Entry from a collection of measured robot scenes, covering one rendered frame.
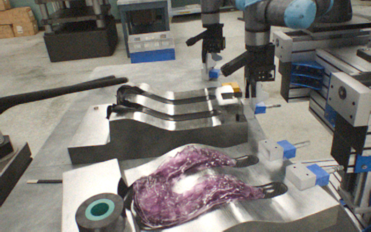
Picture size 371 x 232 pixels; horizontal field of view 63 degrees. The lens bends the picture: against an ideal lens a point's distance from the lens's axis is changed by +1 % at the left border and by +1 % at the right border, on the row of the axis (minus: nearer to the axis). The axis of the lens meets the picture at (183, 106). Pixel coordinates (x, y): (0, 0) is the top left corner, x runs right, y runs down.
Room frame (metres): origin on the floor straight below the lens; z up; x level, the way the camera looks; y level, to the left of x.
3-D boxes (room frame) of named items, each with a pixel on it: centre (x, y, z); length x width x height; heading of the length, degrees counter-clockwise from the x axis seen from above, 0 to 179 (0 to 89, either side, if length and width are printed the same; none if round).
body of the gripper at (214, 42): (1.27, -0.15, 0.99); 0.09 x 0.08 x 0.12; 63
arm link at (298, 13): (0.84, -0.32, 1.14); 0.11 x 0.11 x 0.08; 40
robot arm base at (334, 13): (1.18, -0.59, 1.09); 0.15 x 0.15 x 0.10
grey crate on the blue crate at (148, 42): (4.11, 0.36, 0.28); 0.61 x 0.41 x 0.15; 94
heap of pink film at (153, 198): (0.49, -0.01, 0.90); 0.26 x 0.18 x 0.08; 107
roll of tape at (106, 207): (0.38, 0.15, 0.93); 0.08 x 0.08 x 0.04
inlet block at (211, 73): (1.26, -0.16, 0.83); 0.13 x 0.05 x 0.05; 63
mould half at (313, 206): (0.48, -0.01, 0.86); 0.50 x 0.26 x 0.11; 107
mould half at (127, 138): (0.84, 0.08, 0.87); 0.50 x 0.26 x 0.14; 90
